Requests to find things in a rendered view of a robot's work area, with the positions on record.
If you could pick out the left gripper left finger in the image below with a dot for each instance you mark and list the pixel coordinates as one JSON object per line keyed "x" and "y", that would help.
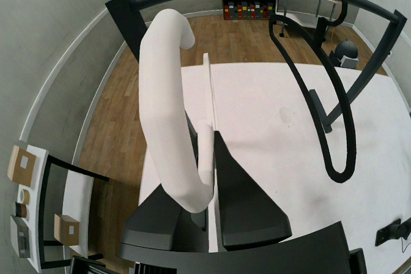
{"x": 160, "y": 221}

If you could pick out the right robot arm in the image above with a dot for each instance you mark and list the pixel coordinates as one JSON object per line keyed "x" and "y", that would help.
{"x": 394, "y": 232}

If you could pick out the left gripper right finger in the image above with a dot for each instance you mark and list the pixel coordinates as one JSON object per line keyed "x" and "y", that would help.
{"x": 249, "y": 217}

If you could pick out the black hanger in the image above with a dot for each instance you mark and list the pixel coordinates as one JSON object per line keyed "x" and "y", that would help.
{"x": 316, "y": 43}

